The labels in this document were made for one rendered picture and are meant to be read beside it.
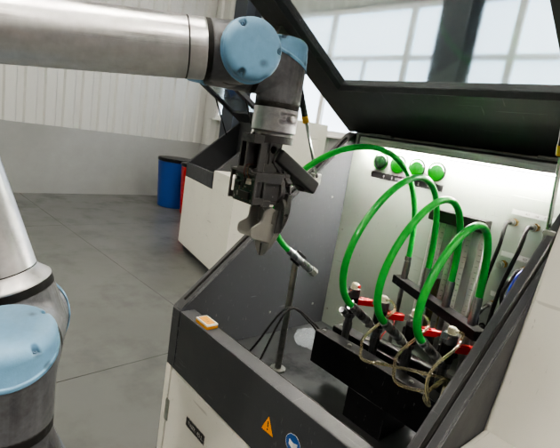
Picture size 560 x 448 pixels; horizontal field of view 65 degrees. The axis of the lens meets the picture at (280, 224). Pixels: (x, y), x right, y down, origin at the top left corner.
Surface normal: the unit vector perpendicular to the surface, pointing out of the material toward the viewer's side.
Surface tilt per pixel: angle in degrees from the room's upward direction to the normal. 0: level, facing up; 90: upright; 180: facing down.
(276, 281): 90
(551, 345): 76
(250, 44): 90
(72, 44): 113
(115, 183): 90
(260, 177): 90
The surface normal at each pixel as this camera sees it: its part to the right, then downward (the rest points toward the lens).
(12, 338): 0.20, -0.93
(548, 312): -0.69, -0.22
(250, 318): 0.65, 0.26
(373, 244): -0.75, 0.02
